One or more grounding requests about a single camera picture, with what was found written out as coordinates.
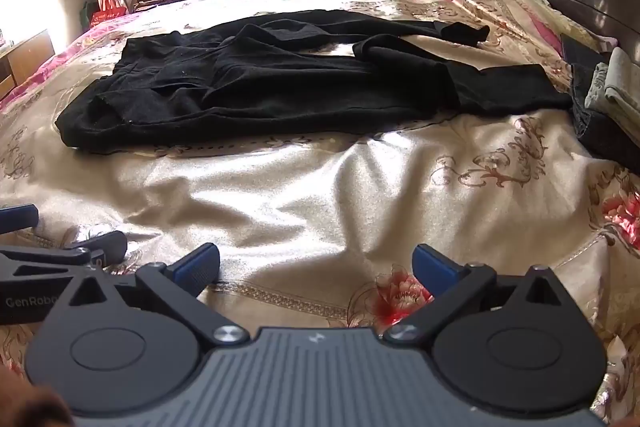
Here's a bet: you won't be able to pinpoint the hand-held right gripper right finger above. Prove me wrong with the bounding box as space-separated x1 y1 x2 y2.
385 244 596 348

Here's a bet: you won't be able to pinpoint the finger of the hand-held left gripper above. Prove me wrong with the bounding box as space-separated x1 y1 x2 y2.
0 204 40 234
0 230 129 281

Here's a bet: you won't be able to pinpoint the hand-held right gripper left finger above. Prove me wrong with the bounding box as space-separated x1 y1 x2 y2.
42 243 251 348

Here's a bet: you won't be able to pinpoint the black pants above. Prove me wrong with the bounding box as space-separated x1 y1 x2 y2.
55 9 574 156

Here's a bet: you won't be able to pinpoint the floral satin bedspread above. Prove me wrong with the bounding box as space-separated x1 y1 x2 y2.
0 0 640 427

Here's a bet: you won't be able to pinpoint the wooden cabinet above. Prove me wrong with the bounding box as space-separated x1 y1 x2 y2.
0 29 56 102

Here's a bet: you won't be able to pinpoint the dark folded jeans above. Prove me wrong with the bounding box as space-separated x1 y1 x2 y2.
559 33 640 158

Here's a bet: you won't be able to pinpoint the red gift bag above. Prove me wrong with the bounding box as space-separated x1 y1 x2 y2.
89 0 129 28

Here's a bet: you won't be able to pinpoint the grey-green folded cloth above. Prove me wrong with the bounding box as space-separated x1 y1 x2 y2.
584 62 612 114

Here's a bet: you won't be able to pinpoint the beige folded cloth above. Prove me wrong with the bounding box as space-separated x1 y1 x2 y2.
604 47 640 146

